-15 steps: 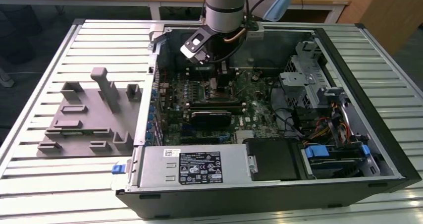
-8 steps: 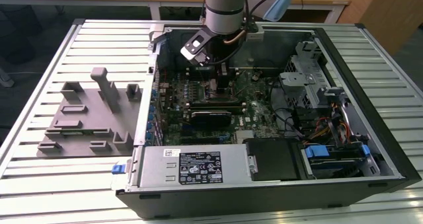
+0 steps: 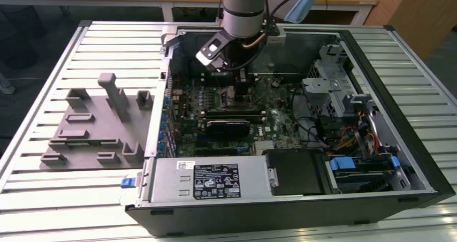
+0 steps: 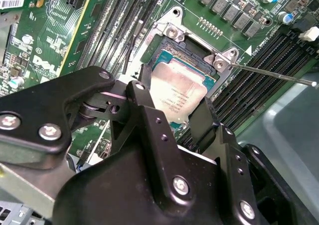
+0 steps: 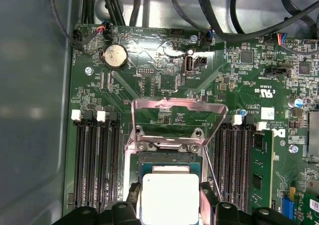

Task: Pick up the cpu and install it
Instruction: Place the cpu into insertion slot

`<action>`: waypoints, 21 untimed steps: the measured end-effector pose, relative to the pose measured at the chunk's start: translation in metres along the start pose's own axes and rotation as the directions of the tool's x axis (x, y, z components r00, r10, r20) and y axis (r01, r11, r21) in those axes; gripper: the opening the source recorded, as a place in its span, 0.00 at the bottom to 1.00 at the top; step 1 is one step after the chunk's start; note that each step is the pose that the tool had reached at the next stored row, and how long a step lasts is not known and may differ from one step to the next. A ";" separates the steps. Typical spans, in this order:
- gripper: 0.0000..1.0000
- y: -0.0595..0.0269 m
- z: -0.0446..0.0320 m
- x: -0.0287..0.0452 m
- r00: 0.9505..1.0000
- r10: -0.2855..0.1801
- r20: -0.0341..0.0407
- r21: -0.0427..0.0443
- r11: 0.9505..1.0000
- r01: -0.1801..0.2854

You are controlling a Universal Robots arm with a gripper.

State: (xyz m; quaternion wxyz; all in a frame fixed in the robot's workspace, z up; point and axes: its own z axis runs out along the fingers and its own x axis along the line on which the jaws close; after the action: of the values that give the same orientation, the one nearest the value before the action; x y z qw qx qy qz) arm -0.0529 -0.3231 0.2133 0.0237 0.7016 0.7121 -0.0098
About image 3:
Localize black office chair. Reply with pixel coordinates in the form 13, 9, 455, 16
0, 5, 46, 70

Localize silver CPU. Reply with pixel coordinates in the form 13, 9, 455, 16
222, 100, 253, 111

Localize grey power supply unit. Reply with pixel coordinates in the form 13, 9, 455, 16
147, 156, 273, 203

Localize silver finned heatsink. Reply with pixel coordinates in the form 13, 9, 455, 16
254, 141, 278, 151

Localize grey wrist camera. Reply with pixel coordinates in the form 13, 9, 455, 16
266, 27, 286, 46

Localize green RAM stick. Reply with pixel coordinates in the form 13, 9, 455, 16
66, 141, 101, 148

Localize metal drive cage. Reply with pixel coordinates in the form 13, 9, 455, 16
299, 44, 375, 119

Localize black PC case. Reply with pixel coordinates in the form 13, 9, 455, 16
123, 25, 457, 237

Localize grey parts rack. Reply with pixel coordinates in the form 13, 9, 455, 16
38, 72, 154, 171

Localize hard disk in blue carrier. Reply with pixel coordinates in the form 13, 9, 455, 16
325, 156, 402, 195

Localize white metal leg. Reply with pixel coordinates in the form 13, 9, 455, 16
0, 72, 17, 95

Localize wooden cabinet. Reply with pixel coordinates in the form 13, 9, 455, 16
365, 0, 457, 59

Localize green motherboard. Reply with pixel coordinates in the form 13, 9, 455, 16
166, 73, 310, 158

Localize black bay cover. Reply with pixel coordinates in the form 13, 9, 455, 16
263, 148, 329, 196

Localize black cable bundle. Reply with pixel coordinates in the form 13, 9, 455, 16
290, 82, 342, 150

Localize black graphics card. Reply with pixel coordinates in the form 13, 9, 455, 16
203, 119, 253, 139

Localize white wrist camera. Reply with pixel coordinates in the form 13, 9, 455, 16
194, 32, 231, 72

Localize orange yellow power wires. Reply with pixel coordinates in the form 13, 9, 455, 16
334, 112, 379, 153

